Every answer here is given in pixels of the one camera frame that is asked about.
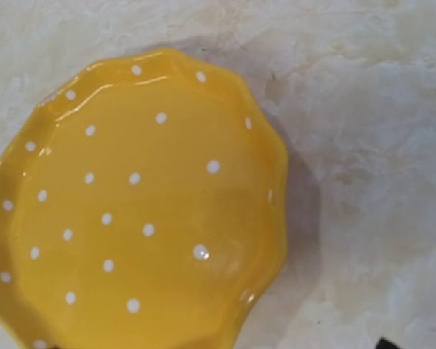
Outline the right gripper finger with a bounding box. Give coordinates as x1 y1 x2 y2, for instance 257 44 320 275
375 337 401 349

